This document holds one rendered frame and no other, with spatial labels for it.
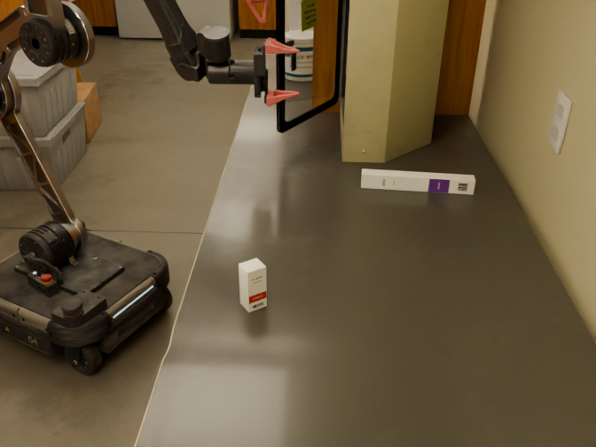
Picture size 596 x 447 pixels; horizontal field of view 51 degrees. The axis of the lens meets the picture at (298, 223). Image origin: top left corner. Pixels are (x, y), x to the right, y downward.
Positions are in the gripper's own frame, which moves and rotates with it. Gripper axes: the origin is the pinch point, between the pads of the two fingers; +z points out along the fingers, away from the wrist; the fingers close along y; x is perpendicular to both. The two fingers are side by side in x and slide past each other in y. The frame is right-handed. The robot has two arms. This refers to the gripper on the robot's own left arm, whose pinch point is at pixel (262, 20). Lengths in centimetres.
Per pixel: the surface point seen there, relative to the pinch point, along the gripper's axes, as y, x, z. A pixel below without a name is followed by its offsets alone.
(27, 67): 160, 128, -10
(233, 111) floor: 287, 40, 42
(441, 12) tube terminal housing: -19.4, -44.1, 7.9
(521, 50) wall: -22, -62, 21
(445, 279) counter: -71, -25, 56
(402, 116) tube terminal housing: -20.6, -30.5, 30.9
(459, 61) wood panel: 9, -55, 22
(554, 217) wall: -57, -52, 53
